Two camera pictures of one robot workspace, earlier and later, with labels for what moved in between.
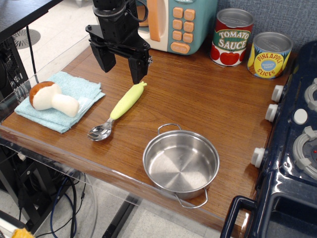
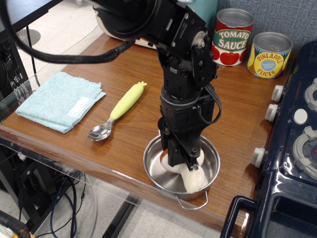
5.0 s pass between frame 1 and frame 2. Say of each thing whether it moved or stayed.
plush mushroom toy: moved
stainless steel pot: stayed
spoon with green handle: stayed
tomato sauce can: stayed
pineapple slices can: stayed
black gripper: moved
